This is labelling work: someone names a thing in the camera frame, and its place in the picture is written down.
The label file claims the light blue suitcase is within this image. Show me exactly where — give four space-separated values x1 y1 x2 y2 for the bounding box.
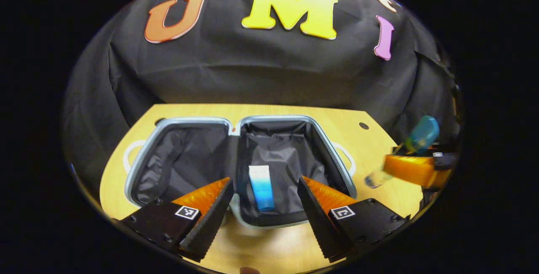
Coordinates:
123 115 358 229

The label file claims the teal skin care bottle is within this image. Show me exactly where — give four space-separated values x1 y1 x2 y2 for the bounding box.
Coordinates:
364 115 440 189

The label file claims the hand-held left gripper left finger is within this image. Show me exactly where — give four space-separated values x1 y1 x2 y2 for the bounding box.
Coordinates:
120 177 235 263

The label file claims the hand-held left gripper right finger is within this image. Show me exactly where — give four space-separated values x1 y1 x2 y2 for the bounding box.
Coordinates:
297 176 410 263

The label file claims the blue and white tube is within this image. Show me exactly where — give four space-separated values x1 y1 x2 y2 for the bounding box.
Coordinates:
248 165 275 212

